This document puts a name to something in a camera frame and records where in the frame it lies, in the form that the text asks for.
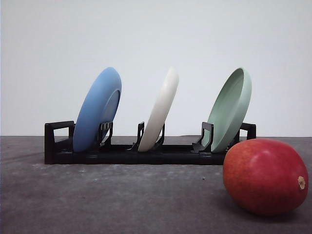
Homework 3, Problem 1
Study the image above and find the blue plate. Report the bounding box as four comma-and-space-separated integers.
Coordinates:
73, 67, 122, 153

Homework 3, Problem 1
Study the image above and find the black plate rack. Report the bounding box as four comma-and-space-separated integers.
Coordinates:
44, 121, 256, 166

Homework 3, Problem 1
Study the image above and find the red pomegranate fruit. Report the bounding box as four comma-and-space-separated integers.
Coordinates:
223, 138, 309, 216

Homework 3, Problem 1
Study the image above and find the green plate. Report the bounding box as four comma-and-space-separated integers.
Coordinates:
207, 67, 252, 153

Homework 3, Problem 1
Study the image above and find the white plate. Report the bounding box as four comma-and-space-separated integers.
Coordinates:
138, 67, 179, 152

